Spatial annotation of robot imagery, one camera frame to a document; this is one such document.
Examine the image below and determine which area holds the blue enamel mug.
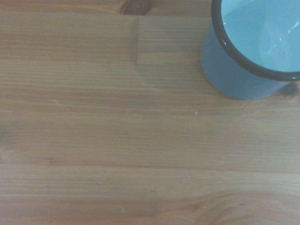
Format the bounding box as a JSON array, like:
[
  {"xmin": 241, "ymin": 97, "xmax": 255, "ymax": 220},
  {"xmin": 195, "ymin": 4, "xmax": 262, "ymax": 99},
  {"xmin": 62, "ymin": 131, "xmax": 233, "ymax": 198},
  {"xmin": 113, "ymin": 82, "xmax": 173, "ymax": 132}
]
[{"xmin": 200, "ymin": 0, "xmax": 300, "ymax": 100}]

